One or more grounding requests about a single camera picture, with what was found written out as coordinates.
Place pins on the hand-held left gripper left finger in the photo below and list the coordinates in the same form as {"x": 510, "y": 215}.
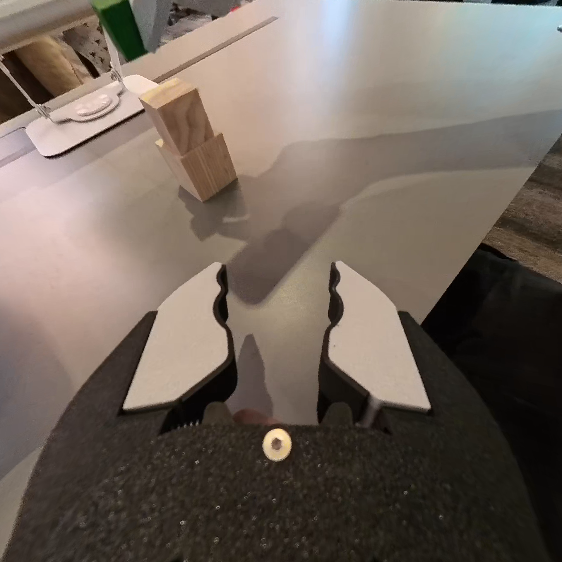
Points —
{"x": 182, "y": 347}

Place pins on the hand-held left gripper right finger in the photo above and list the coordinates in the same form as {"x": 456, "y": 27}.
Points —
{"x": 373, "y": 351}

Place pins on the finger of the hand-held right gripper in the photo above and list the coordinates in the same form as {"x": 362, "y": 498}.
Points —
{"x": 151, "y": 22}

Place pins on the green wooden cube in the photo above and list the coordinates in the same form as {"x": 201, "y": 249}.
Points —
{"x": 120, "y": 28}

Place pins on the medium plain wooden cube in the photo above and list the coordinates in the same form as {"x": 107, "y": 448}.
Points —
{"x": 182, "y": 116}

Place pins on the large plain wooden cube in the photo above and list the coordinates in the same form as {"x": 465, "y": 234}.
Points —
{"x": 206, "y": 169}

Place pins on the white black-patterned cloth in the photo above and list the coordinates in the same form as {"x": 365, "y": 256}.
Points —
{"x": 92, "y": 48}

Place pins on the instruction sign on stand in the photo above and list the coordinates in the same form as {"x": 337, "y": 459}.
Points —
{"x": 44, "y": 66}

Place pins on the white document stand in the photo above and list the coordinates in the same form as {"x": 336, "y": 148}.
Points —
{"x": 83, "y": 118}

